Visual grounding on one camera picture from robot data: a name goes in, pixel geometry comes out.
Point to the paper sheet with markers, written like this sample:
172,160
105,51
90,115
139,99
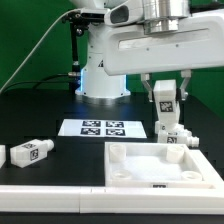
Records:
102,128

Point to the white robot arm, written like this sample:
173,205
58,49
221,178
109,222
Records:
96,82

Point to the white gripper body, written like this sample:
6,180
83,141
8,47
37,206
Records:
162,37

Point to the white block left edge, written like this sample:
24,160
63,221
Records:
2,155

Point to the white L-shaped fence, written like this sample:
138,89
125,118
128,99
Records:
64,199

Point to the black camera stand pole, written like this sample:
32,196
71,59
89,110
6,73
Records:
76,70

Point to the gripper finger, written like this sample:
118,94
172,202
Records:
186,75
146,87

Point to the white square table top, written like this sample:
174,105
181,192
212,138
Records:
154,165

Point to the black camera on stand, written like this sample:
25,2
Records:
85,14

